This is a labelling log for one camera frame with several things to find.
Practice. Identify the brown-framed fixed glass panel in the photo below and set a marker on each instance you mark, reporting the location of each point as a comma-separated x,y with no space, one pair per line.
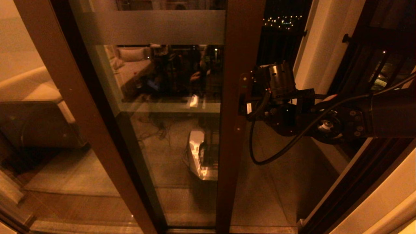
81,113

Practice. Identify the brown-framed sliding glass door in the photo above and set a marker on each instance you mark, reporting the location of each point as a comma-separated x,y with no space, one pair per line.
234,178

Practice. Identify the dark barred window grille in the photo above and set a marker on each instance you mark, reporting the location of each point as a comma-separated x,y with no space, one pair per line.
373,48

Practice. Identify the dark metal floor track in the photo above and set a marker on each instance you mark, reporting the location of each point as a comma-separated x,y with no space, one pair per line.
260,230

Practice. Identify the dark metal balcony railing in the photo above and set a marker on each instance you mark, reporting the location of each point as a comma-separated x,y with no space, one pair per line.
282,39

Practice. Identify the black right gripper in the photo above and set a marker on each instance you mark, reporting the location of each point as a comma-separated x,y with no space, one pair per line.
282,120

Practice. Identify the dark brown door jamb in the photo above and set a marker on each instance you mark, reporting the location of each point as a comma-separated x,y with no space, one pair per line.
351,195

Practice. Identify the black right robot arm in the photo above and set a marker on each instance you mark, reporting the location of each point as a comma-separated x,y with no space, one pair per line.
390,113

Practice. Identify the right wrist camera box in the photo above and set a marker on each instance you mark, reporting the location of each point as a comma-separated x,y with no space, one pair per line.
261,76

